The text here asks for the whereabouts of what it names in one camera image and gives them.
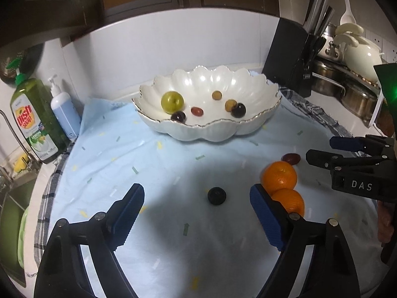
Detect orange mandarin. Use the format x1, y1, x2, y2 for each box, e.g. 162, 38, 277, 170
271, 188, 305, 217
261, 161, 298, 196

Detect cream ceramic teapot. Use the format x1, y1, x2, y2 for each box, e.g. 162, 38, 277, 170
333, 23, 382, 83

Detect larger tan longan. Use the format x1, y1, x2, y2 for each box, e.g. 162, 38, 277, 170
224, 99, 237, 112

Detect blue white pump bottle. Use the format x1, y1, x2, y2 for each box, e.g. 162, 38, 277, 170
48, 75, 81, 142

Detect small blueberry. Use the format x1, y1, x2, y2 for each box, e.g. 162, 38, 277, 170
207, 187, 227, 206

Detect green apple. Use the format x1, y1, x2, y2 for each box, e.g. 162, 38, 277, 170
161, 91, 184, 114

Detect black knife block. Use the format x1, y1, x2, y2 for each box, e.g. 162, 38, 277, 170
263, 0, 334, 98

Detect white rice spoon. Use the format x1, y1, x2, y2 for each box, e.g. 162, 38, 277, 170
340, 0, 356, 25

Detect dark grape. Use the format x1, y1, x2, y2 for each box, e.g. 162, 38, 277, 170
170, 111, 186, 123

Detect green dish soap bottle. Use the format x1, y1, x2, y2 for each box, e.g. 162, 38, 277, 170
7, 57, 69, 163

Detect dark plum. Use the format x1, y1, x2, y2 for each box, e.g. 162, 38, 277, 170
231, 103, 246, 118

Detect stainless steel pot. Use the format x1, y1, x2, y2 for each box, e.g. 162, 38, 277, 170
312, 60, 346, 97

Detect white wall outlets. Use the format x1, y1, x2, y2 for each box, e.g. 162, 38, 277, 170
365, 29, 397, 63

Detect light blue patterned cloth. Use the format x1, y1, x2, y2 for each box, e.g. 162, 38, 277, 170
48, 69, 386, 298

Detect yellow sponge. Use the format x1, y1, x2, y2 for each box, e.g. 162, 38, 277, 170
13, 153, 30, 174

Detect black white checkered towel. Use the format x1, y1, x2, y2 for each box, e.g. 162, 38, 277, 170
32, 87, 351, 265

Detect green plastic basin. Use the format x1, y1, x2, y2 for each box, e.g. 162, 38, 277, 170
17, 208, 28, 269

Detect small tan longan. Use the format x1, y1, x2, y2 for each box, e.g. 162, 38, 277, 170
211, 90, 223, 100

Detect white scalloped ceramic bowl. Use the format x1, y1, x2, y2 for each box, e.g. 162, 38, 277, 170
132, 66, 281, 142

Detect person's right hand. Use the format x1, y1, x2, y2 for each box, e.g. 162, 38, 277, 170
377, 200, 394, 245

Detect red cherry tomato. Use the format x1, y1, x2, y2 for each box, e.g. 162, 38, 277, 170
190, 106, 204, 117

